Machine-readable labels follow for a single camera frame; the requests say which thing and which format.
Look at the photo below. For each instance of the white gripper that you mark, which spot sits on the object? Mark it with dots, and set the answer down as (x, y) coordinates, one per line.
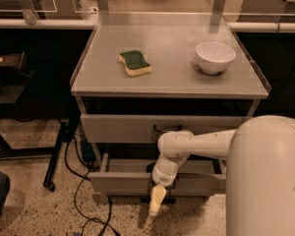
(161, 178)

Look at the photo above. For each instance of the green yellow sponge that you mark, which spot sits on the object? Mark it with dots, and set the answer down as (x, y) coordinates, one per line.
(134, 63)

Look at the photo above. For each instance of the grey drawer cabinet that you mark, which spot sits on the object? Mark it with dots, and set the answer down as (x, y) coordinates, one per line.
(176, 84)

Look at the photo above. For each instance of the white bowl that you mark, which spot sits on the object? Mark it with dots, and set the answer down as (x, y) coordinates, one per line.
(214, 57)

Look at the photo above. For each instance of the white horizontal rail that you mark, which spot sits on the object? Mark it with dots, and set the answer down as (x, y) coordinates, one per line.
(90, 25)

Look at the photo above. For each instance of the black table leg stand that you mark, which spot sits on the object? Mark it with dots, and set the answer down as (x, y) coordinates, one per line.
(7, 152)

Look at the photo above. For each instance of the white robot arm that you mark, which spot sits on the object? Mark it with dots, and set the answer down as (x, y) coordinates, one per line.
(260, 173)

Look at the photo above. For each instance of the dark side shelf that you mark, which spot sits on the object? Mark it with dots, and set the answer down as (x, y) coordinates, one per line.
(14, 76)

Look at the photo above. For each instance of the grey top drawer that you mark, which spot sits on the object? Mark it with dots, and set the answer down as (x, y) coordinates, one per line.
(146, 129)

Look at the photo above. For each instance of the grey drawer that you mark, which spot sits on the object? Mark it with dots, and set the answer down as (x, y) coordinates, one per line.
(146, 129)
(131, 177)

